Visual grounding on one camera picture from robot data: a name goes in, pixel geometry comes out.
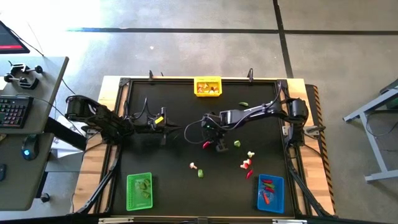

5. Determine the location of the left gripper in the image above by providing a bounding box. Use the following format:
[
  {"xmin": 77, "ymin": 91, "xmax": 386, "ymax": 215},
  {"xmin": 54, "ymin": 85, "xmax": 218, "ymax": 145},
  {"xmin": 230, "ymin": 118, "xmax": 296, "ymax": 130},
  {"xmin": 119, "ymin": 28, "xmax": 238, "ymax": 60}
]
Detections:
[{"xmin": 136, "ymin": 115, "xmax": 183, "ymax": 134}]

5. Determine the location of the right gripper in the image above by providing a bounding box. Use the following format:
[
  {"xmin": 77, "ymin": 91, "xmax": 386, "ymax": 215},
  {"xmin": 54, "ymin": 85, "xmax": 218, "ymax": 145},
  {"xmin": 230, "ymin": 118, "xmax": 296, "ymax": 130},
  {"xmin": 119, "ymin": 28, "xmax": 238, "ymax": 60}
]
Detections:
[{"xmin": 207, "ymin": 123, "xmax": 231, "ymax": 153}]

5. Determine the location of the black table mat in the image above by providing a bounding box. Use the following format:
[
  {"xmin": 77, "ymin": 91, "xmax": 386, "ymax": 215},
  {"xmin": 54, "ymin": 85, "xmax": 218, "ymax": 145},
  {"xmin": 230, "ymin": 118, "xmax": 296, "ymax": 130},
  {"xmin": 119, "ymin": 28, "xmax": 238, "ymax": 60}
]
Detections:
[{"xmin": 111, "ymin": 81, "xmax": 295, "ymax": 217}]

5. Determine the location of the yellow plastic basket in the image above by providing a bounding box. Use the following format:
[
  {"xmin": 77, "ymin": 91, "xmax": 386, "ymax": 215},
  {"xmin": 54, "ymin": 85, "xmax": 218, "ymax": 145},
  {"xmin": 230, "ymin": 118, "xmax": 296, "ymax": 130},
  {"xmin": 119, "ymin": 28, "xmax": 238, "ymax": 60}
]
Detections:
[{"xmin": 193, "ymin": 76, "xmax": 223, "ymax": 98}]

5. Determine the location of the green plastic basket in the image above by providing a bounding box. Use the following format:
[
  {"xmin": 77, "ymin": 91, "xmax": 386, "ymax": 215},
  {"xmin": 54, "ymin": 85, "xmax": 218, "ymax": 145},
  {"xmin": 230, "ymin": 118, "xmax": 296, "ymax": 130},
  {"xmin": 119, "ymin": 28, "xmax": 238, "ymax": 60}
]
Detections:
[{"xmin": 126, "ymin": 172, "xmax": 154, "ymax": 212}]

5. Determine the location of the blue plastic basket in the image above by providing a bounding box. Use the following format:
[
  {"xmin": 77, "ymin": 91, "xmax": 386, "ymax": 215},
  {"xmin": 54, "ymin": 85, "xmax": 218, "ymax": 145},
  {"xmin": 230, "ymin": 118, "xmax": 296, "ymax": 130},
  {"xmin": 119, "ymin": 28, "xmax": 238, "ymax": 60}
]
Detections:
[{"xmin": 256, "ymin": 174, "xmax": 285, "ymax": 215}]

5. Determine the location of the wooden table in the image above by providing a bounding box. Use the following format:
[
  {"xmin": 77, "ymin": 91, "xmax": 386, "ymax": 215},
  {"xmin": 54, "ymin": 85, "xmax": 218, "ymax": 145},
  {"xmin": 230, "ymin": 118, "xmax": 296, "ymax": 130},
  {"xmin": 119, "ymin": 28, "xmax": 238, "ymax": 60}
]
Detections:
[{"xmin": 72, "ymin": 75, "xmax": 335, "ymax": 218}]

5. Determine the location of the white paper sheet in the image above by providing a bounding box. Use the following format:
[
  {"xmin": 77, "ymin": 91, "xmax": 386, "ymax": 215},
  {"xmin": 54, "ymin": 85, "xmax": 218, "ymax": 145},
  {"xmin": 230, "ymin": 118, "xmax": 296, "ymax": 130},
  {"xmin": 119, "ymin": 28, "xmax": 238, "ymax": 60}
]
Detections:
[{"xmin": 49, "ymin": 115, "xmax": 90, "ymax": 158}]

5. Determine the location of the yellow black hazard strip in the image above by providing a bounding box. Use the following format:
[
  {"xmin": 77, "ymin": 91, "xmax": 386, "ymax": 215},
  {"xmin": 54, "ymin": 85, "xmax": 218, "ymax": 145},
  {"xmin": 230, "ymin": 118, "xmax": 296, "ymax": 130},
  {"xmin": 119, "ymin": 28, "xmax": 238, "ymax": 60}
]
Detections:
[{"xmin": 306, "ymin": 83, "xmax": 337, "ymax": 216}]

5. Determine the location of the grey desk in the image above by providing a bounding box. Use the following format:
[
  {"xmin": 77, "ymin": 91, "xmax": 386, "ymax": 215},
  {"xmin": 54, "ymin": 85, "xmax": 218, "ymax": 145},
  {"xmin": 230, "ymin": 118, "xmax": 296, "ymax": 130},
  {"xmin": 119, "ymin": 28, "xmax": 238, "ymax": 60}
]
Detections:
[{"xmin": 0, "ymin": 55, "xmax": 70, "ymax": 212}]

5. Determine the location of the black computer mouse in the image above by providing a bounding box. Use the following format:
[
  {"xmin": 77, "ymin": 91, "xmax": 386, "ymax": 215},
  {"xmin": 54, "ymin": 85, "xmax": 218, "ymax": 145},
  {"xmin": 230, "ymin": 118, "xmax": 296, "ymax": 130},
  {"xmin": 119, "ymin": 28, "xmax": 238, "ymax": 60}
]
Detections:
[{"xmin": 21, "ymin": 133, "xmax": 40, "ymax": 162}]

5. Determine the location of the black table clamp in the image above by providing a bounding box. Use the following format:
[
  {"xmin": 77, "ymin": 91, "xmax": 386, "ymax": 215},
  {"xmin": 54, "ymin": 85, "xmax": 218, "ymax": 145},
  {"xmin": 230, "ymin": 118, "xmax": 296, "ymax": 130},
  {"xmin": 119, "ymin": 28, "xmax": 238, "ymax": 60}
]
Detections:
[
  {"xmin": 2, "ymin": 73, "xmax": 40, "ymax": 90},
  {"xmin": 9, "ymin": 62, "xmax": 44, "ymax": 75}
]

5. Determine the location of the black backlit keyboard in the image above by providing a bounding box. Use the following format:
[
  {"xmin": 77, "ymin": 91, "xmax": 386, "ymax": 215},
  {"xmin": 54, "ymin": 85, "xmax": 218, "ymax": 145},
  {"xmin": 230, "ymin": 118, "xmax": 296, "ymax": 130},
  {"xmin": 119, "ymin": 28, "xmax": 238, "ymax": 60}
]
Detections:
[{"xmin": 0, "ymin": 95, "xmax": 34, "ymax": 129}]

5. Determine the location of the black desk monitor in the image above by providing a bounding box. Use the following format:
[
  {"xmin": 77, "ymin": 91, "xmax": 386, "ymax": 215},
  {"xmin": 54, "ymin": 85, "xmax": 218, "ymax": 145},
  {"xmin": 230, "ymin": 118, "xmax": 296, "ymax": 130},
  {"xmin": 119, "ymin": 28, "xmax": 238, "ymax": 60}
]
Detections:
[{"xmin": 0, "ymin": 20, "xmax": 31, "ymax": 55}]

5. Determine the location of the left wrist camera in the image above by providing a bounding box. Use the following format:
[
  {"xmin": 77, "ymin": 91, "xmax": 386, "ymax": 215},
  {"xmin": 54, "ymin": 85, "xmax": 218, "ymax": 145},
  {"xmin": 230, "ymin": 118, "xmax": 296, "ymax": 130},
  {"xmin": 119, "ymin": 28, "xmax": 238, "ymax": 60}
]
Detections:
[{"xmin": 151, "ymin": 106, "xmax": 167, "ymax": 125}]

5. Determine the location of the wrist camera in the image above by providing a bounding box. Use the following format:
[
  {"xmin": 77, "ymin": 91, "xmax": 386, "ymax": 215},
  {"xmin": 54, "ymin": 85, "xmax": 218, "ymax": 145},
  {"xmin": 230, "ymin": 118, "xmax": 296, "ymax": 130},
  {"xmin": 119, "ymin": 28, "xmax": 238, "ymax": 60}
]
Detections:
[
  {"xmin": 151, "ymin": 106, "xmax": 167, "ymax": 125},
  {"xmin": 200, "ymin": 112, "xmax": 218, "ymax": 131}
]

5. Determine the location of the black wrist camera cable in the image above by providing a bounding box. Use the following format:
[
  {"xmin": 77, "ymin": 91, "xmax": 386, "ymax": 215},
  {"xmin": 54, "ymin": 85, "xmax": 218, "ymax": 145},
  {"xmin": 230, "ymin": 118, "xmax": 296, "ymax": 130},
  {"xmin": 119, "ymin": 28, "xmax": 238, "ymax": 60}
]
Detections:
[{"xmin": 183, "ymin": 118, "xmax": 208, "ymax": 145}]

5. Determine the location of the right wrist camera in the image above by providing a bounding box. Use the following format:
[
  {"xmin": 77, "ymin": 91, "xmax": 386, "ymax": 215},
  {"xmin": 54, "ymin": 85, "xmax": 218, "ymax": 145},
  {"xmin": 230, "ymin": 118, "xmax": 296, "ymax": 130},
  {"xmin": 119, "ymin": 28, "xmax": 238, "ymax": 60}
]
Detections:
[{"xmin": 200, "ymin": 112, "xmax": 218, "ymax": 131}]

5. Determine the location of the black aluminium table frame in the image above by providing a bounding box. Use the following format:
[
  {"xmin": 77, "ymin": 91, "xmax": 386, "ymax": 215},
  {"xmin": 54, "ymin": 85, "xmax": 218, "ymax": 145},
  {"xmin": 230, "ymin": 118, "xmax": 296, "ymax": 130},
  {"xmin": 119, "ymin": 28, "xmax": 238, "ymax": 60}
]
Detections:
[{"xmin": 76, "ymin": 77, "xmax": 333, "ymax": 218}]

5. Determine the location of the silver metal bracket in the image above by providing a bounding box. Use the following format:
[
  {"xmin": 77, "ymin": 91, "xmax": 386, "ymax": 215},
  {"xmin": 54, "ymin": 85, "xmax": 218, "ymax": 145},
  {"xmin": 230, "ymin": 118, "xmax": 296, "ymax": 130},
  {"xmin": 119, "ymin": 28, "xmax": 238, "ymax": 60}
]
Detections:
[
  {"xmin": 98, "ymin": 217, "xmax": 134, "ymax": 224},
  {"xmin": 272, "ymin": 218, "xmax": 308, "ymax": 224}
]

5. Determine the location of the grey metal table frame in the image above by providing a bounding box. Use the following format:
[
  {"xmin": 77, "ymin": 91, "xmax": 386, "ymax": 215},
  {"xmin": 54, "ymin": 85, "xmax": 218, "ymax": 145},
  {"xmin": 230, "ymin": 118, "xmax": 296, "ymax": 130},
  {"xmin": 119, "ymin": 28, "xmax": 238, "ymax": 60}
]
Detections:
[{"xmin": 343, "ymin": 79, "xmax": 398, "ymax": 183}]

